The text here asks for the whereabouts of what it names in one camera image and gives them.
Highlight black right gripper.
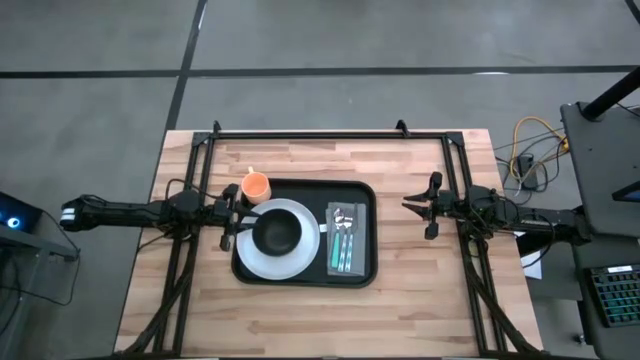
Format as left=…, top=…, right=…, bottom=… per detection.
left=402, top=172, right=447, bottom=241

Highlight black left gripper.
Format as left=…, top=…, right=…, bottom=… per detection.
left=218, top=183, right=261, bottom=253

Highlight black round bowl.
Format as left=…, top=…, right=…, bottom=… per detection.
left=251, top=208, right=303, bottom=258

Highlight orange mug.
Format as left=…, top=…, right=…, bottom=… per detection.
left=240, top=166, right=273, bottom=206

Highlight white round plate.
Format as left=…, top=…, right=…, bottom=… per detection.
left=234, top=198, right=322, bottom=281

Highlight grey cloth napkin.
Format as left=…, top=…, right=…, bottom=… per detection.
left=324, top=201, right=368, bottom=278

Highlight knife with patterned teal handle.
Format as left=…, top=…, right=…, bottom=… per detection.
left=345, top=203, right=359, bottom=266

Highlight fork with patterned teal handle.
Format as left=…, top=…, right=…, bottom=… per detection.
left=338, top=213, right=353, bottom=274

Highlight black plastic tray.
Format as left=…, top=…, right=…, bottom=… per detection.
left=230, top=178, right=379, bottom=289

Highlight black power adapter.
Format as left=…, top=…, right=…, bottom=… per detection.
left=517, top=153, right=537, bottom=190

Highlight black diagonal stand bar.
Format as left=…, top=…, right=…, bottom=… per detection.
left=517, top=232, right=574, bottom=257

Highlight white paper sheet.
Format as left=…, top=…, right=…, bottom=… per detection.
left=514, top=229, right=544, bottom=280

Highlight grey equipment cart top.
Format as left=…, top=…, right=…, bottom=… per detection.
left=559, top=102, right=640, bottom=239

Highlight black screen device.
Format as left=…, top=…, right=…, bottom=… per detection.
left=612, top=179, right=640, bottom=204

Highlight backlit keyboard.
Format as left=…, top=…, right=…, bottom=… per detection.
left=583, top=264, right=640, bottom=329

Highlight black pole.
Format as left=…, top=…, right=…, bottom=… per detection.
left=582, top=67, right=640, bottom=121

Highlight grey metal stand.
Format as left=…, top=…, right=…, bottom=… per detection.
left=0, top=234, right=81, bottom=360

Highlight black computer with blue light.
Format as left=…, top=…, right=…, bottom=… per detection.
left=0, top=191, right=57, bottom=247

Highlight dark grey desk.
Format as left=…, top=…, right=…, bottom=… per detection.
left=569, top=232, right=640, bottom=360

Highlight black aluminium table frame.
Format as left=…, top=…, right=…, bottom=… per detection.
left=117, top=119, right=546, bottom=360

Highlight black floor cables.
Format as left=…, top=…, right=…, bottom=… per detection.
left=493, top=127, right=569, bottom=197

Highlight yellow cable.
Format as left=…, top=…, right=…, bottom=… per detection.
left=509, top=115, right=570, bottom=184

